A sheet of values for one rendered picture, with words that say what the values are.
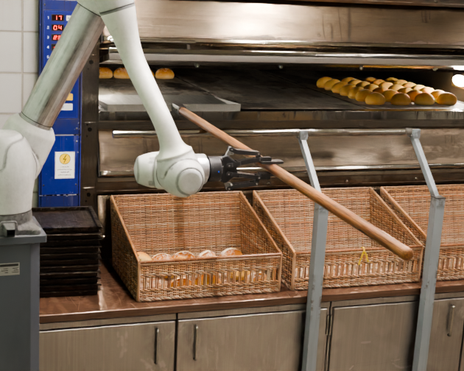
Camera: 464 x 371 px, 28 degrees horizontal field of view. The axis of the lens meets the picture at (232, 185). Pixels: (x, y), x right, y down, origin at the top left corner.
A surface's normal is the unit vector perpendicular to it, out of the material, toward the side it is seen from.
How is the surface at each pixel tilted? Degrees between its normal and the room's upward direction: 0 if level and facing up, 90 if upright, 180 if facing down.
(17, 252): 90
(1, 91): 90
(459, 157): 70
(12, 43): 90
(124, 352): 90
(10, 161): 75
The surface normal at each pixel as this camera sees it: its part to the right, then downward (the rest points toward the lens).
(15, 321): 0.37, 0.24
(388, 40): 0.33, -0.11
